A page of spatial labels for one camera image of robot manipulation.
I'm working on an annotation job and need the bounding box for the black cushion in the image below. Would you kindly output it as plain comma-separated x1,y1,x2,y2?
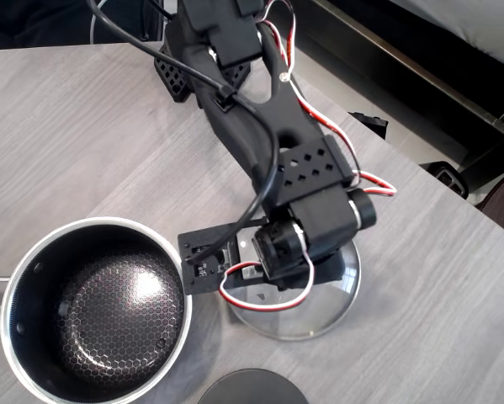
0,0,168,52

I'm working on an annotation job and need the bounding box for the gray duct tape roll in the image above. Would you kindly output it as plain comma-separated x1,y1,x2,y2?
196,368,310,404

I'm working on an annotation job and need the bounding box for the steel saucepan with honeycomb interior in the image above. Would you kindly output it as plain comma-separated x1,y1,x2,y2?
0,216,194,404

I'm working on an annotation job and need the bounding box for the black camera cable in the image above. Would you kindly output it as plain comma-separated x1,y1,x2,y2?
86,0,281,264

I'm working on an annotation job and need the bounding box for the dark bed frame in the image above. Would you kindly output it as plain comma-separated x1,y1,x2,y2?
308,0,504,189

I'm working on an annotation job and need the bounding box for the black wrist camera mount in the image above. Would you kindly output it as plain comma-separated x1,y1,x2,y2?
178,216,270,296

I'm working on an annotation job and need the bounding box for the glass lid with black handle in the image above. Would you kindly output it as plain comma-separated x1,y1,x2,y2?
225,239,362,343

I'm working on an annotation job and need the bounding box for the black table clamp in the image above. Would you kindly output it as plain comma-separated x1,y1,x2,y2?
347,110,390,141
418,161,471,199

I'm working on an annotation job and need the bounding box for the red white servo cable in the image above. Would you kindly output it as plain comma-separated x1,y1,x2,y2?
218,237,316,313
255,0,399,199

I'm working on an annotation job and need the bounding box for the white mattress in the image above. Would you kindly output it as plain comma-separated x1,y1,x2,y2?
388,0,504,72

